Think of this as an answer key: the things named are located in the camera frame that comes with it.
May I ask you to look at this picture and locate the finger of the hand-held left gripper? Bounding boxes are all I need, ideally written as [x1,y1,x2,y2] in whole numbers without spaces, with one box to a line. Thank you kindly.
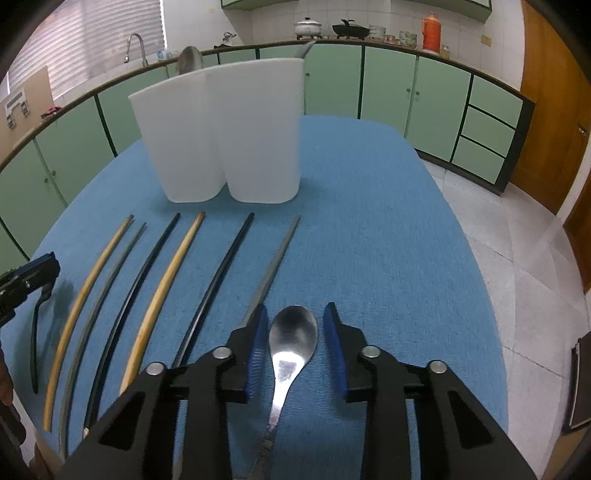
[28,251,62,279]
[18,273,58,297]

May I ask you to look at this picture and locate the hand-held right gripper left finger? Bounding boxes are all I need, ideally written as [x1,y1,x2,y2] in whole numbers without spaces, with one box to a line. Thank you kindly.
[58,304,269,480]

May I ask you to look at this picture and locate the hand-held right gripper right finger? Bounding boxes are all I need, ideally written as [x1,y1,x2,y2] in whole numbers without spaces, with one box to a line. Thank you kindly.
[323,302,539,480]

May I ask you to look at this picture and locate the metal spoon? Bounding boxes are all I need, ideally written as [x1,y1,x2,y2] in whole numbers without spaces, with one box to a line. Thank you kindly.
[178,46,205,77]
[252,305,319,480]

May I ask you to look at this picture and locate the thin wooden chopstick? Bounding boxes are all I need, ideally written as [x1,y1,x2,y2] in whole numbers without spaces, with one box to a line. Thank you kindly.
[42,215,134,432]

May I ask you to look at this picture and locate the black plastic utensil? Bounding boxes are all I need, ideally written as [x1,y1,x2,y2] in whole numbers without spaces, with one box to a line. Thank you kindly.
[29,285,52,395]

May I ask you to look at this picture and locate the grey chopstick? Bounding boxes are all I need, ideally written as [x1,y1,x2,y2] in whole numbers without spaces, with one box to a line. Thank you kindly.
[238,217,302,330]
[59,222,147,462]

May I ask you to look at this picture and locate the black chopstick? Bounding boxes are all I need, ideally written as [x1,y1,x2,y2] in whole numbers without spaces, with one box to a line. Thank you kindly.
[172,212,256,370]
[83,212,182,437]

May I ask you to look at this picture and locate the thick wooden chopstick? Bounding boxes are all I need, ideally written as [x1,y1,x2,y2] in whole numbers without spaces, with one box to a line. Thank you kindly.
[119,211,206,395]

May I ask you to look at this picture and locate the cardboard box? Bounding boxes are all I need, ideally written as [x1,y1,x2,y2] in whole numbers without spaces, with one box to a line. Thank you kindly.
[0,66,54,148]

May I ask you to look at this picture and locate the window blinds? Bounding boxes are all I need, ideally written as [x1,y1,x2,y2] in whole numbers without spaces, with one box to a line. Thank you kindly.
[9,0,164,100]

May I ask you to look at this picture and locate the chrome kitchen faucet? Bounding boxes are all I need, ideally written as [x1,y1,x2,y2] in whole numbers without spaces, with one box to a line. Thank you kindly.
[124,33,148,68]

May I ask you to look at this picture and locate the black cabinet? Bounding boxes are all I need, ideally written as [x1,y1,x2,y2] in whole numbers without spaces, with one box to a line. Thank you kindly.
[561,330,591,435]

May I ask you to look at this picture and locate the green kitchen base cabinets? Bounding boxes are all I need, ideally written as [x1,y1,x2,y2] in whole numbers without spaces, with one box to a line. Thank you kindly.
[0,39,536,296]

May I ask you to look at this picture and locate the black wok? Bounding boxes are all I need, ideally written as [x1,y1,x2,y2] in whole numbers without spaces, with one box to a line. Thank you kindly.
[332,19,371,40]

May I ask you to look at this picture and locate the silver cooking pot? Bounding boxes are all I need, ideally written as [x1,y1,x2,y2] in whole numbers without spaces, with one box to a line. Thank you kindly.
[294,17,323,40]

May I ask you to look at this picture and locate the orange thermos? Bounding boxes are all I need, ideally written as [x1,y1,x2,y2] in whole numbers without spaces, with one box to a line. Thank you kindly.
[422,13,440,51]

